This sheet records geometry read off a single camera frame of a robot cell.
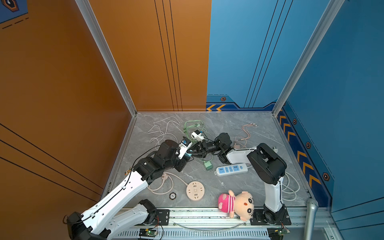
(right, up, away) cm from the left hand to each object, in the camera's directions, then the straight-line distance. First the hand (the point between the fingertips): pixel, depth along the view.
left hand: (186, 153), depth 74 cm
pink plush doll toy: (+26, -24, -4) cm, 36 cm away
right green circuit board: (+45, -36, -5) cm, 58 cm away
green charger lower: (+12, -10, +15) cm, 22 cm away
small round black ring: (-8, -25, +6) cm, 27 cm away
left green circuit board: (-18, -37, -4) cm, 42 cm away
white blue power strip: (+25, -12, +12) cm, 31 cm away
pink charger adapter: (+32, 0, +24) cm, 40 cm away
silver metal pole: (+63, -27, 0) cm, 68 cm away
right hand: (+2, -1, -1) cm, 2 cm away
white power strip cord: (+57, -22, +5) cm, 61 cm away
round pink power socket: (+4, -21, +5) cm, 22 cm away
